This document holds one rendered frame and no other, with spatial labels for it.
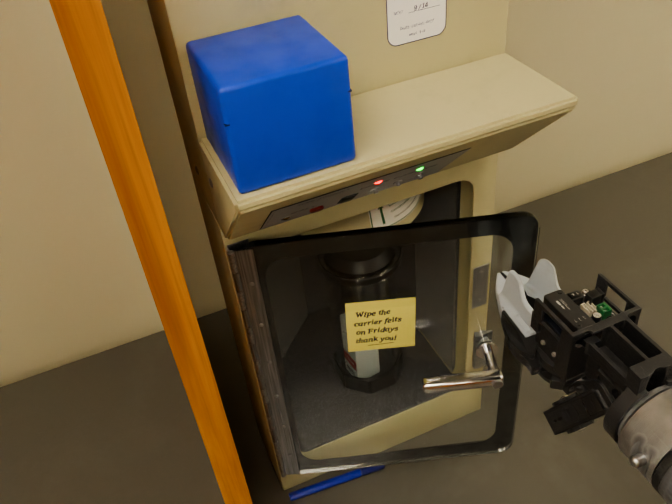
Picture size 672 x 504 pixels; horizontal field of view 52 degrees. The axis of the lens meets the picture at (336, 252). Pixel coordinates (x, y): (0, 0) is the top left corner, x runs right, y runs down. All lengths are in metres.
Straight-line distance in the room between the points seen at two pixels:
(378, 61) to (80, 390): 0.80
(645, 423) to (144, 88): 0.80
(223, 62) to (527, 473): 0.73
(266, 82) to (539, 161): 1.06
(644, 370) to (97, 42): 0.46
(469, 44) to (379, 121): 0.14
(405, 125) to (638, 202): 0.98
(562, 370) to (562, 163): 0.95
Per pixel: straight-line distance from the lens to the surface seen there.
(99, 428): 1.18
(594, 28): 1.44
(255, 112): 0.51
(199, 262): 1.26
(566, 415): 0.70
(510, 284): 0.69
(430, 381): 0.78
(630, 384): 0.60
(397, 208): 0.80
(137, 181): 0.54
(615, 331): 0.62
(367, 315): 0.76
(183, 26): 0.59
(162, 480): 1.09
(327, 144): 0.55
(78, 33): 0.49
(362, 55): 0.66
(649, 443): 0.59
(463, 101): 0.65
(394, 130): 0.60
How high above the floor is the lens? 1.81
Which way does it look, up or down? 40 degrees down
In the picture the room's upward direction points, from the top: 6 degrees counter-clockwise
